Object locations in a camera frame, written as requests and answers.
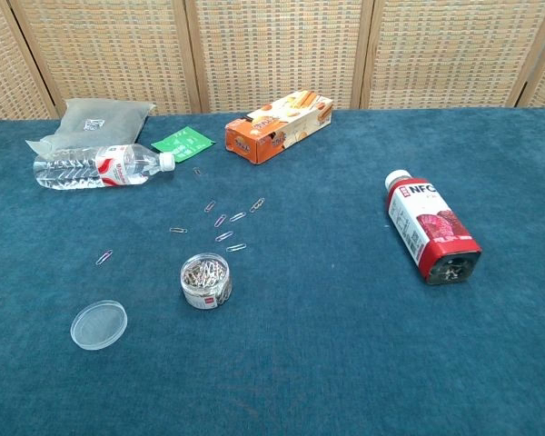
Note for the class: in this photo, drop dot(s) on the orange biscuit box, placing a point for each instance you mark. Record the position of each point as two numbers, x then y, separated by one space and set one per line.
277 129

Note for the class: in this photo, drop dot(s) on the clear round plastic lid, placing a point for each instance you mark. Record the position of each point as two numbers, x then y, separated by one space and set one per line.
98 324

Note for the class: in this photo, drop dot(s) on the clear plastic water bottle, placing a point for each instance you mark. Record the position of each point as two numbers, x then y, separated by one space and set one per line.
86 168

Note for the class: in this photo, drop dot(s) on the woven rattan folding screen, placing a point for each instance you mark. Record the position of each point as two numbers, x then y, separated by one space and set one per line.
277 50

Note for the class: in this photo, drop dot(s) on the green sachet packet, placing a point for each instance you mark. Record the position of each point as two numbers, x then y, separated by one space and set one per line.
184 143

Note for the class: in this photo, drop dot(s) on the red NFC juice bottle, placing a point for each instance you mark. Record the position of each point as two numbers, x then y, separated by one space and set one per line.
429 227

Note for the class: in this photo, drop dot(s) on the grey plastic pouch bag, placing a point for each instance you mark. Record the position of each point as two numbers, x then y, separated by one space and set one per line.
104 122

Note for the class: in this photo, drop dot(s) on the clear jar of paperclips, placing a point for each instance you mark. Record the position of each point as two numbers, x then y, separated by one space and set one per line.
205 281

